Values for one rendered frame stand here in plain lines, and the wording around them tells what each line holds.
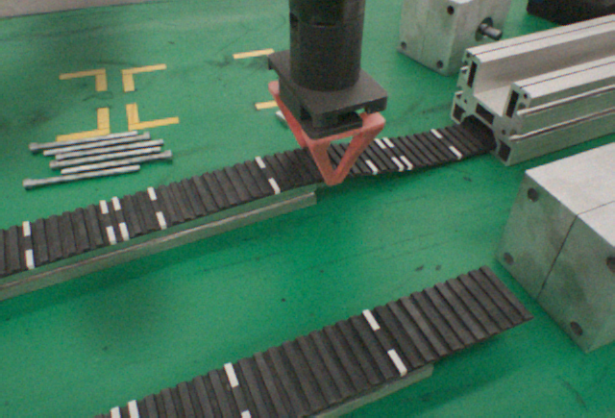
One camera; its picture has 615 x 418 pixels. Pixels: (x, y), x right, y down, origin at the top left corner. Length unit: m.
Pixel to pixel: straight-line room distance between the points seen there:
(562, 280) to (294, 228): 0.22
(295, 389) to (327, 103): 0.20
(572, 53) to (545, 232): 0.29
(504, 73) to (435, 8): 0.14
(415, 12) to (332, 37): 0.33
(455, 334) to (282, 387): 0.12
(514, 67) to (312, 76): 0.27
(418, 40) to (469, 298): 0.41
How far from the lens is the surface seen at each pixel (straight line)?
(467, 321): 0.39
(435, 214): 0.51
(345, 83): 0.43
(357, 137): 0.46
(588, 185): 0.43
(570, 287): 0.43
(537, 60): 0.64
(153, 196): 0.48
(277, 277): 0.44
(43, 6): 2.56
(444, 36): 0.70
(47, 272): 0.48
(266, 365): 0.36
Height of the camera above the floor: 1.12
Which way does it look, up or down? 42 degrees down
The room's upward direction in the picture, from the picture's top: straight up
